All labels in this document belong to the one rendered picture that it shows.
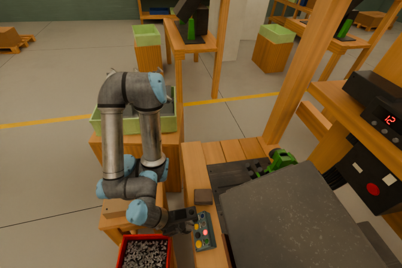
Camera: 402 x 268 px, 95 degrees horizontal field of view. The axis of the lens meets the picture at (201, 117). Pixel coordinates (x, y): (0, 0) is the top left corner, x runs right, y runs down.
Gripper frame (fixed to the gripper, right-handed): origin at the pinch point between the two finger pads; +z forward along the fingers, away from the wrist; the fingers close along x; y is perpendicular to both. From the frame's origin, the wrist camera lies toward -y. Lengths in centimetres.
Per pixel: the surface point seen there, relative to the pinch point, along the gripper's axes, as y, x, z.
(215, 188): -9.6, -18.4, 12.5
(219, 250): -5.5, 10.5, 9.5
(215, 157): -13.2, -39.9, 17.5
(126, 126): 36, -77, -17
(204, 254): 0.1, 10.7, 5.6
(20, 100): 248, -248, -57
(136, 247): 26.0, 2.6, -9.7
